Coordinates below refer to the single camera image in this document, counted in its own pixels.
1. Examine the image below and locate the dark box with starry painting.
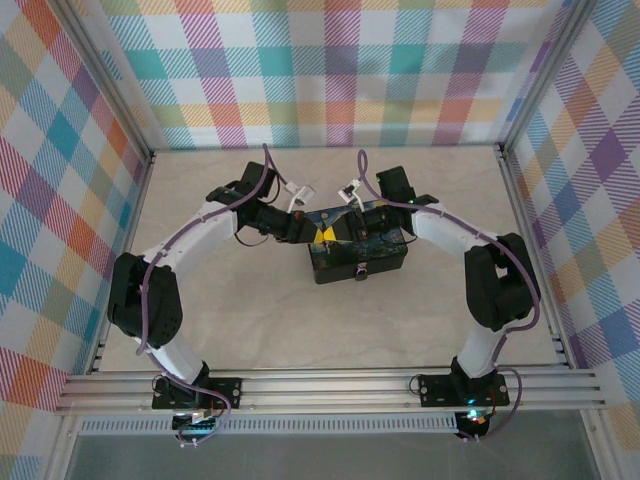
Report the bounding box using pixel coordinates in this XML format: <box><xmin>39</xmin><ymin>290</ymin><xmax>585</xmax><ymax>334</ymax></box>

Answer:
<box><xmin>305</xmin><ymin>199</ymin><xmax>411</xmax><ymax>286</ymax></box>

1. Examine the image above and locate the black controller board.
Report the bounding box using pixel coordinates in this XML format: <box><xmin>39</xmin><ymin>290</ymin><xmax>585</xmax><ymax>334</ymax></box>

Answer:
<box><xmin>458</xmin><ymin>407</ymin><xmax>494</xmax><ymax>437</ymax></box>
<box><xmin>172</xmin><ymin>409</ymin><xmax>221</xmax><ymax>436</ymax></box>

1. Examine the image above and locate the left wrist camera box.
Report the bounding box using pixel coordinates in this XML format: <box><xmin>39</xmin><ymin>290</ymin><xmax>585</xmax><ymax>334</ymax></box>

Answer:
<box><xmin>287</xmin><ymin>183</ymin><xmax>318</xmax><ymax>209</ymax></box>

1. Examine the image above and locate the aluminium table side rail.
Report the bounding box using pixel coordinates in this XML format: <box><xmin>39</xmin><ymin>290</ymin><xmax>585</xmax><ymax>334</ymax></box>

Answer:
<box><xmin>84</xmin><ymin>149</ymin><xmax>157</xmax><ymax>376</ymax></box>
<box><xmin>497</xmin><ymin>144</ymin><xmax>576</xmax><ymax>371</ymax></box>

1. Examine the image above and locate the long aluminium base rail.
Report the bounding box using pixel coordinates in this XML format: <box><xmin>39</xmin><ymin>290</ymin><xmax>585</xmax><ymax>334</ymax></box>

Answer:
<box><xmin>54</xmin><ymin>368</ymin><xmax>609</xmax><ymax>415</ymax></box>

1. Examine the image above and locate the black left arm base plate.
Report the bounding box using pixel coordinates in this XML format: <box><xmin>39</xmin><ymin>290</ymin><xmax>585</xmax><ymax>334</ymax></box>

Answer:
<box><xmin>151</xmin><ymin>377</ymin><xmax>244</xmax><ymax>411</ymax></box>

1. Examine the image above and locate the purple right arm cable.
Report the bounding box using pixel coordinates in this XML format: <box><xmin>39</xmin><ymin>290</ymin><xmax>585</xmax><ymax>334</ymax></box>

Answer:
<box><xmin>355</xmin><ymin>149</ymin><xmax>544</xmax><ymax>444</ymax></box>

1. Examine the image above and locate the aluminium frame post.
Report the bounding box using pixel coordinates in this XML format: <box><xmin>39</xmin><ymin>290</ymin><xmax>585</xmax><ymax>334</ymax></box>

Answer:
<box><xmin>52</xmin><ymin>0</ymin><xmax>156</xmax><ymax>161</ymax></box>
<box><xmin>497</xmin><ymin>0</ymin><xmax>596</xmax><ymax>156</ymax></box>

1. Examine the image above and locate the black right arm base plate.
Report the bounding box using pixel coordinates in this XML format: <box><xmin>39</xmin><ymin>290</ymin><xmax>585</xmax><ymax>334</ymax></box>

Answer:
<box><xmin>417</xmin><ymin>372</ymin><xmax>511</xmax><ymax>409</ymax></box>

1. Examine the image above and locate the grey slotted cable duct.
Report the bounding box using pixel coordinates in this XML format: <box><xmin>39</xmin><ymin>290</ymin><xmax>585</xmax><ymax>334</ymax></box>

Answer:
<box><xmin>77</xmin><ymin>413</ymin><xmax>459</xmax><ymax>436</ymax></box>

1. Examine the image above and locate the aluminium frame leg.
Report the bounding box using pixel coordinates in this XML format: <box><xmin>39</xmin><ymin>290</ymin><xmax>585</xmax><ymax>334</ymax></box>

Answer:
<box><xmin>582</xmin><ymin>408</ymin><xmax>615</xmax><ymax>480</ymax></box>
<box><xmin>47</xmin><ymin>414</ymin><xmax>79</xmax><ymax>480</ymax></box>

